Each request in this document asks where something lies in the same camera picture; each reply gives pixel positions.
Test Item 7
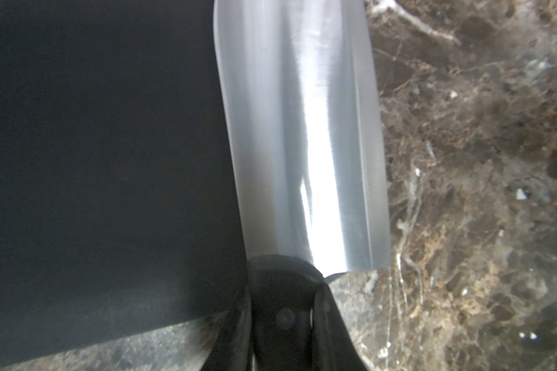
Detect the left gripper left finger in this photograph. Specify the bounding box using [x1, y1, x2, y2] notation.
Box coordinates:
[201, 286, 253, 371]

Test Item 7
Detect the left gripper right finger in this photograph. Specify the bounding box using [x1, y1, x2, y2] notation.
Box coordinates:
[312, 283, 367, 371]

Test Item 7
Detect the black cutting board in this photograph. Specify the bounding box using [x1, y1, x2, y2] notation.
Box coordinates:
[0, 1, 245, 368]

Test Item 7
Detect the steel knife black handle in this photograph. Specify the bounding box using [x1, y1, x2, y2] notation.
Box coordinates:
[213, 1, 391, 370]

